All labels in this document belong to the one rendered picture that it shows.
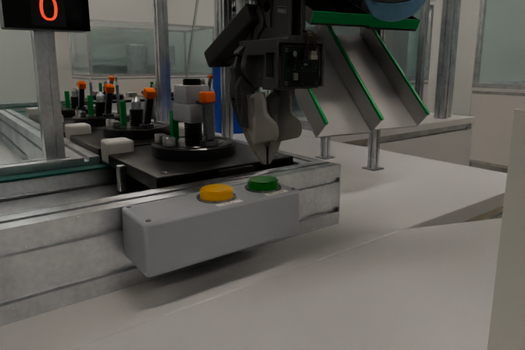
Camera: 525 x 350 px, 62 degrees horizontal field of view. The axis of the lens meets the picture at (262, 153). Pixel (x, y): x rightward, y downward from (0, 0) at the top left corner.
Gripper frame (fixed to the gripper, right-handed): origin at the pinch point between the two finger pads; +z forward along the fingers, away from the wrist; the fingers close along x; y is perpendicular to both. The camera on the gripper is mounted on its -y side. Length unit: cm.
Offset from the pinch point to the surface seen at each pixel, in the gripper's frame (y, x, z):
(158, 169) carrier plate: -13.7, -8.4, 3.6
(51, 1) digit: -30.6, -16.8, -20.6
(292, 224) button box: 3.5, 2.2, 9.1
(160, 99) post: -129, 43, 3
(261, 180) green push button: 0.3, -0.4, 3.4
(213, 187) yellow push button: -0.2, -7.2, 3.4
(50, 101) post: -35.5, -17.4, -5.1
